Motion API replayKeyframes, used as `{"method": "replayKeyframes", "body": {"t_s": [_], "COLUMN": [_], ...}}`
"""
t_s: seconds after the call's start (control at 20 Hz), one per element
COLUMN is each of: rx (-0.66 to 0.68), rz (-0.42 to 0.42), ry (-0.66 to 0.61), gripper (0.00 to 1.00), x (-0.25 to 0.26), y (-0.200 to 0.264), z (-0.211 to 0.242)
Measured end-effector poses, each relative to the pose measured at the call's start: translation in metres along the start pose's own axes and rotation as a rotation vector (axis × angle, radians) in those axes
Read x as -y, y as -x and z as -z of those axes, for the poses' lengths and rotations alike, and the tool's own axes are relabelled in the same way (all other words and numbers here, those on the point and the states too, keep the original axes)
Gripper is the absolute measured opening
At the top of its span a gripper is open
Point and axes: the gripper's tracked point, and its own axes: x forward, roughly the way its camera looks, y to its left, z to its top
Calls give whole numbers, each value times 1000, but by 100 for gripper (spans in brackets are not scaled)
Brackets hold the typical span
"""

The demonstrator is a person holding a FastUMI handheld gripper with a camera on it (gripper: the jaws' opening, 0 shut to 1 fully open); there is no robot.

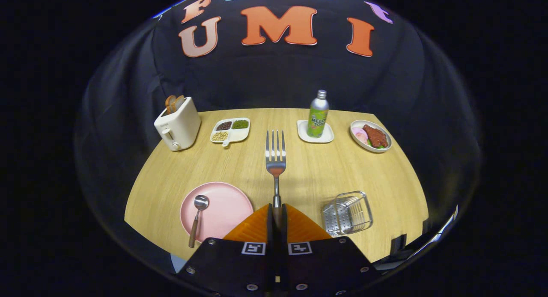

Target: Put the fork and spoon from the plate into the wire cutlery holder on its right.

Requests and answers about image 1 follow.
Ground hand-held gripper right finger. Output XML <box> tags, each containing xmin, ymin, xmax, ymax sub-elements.
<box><xmin>278</xmin><ymin>203</ymin><xmax>379</xmax><ymax>296</ymax></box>

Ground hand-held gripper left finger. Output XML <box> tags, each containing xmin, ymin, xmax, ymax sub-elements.
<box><xmin>178</xmin><ymin>203</ymin><xmax>277</xmax><ymax>296</ymax></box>

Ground steel spoon with wooden handle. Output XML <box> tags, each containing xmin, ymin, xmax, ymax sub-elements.
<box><xmin>188</xmin><ymin>195</ymin><xmax>210</xmax><ymax>249</ymax></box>

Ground steel fork with wooden handle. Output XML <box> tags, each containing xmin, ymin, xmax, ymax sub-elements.
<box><xmin>265</xmin><ymin>130</ymin><xmax>287</xmax><ymax>229</ymax></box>

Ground pink round plate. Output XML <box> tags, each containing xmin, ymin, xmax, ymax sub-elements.
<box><xmin>180</xmin><ymin>182</ymin><xmax>254</xmax><ymax>244</ymax></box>

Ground oval plate with food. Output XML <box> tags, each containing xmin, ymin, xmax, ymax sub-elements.
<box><xmin>350</xmin><ymin>119</ymin><xmax>393</xmax><ymax>154</ymax></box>

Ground white divided dish with beans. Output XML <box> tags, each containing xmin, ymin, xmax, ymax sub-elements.
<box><xmin>209</xmin><ymin>117</ymin><xmax>251</xmax><ymax>148</ymax></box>

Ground white square coaster tray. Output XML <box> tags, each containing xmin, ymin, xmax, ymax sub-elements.
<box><xmin>297</xmin><ymin>119</ymin><xmax>334</xmax><ymax>144</ymax></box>

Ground red-brown meat piece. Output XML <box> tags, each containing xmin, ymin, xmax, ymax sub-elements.
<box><xmin>363</xmin><ymin>125</ymin><xmax>388</xmax><ymax>149</ymax></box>

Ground silver bottle with green label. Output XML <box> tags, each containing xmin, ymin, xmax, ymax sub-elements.
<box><xmin>307</xmin><ymin>89</ymin><xmax>330</xmax><ymax>138</ymax></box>

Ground cream white toaster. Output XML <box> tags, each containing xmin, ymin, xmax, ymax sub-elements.
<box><xmin>154</xmin><ymin>96</ymin><xmax>202</xmax><ymax>151</ymax></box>

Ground black backdrop cloth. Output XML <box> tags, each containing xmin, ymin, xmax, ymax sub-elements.
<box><xmin>75</xmin><ymin>0</ymin><xmax>482</xmax><ymax>263</ymax></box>

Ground metal wire cutlery holder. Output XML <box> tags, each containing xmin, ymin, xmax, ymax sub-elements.
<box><xmin>322</xmin><ymin>190</ymin><xmax>374</xmax><ymax>237</ymax></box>

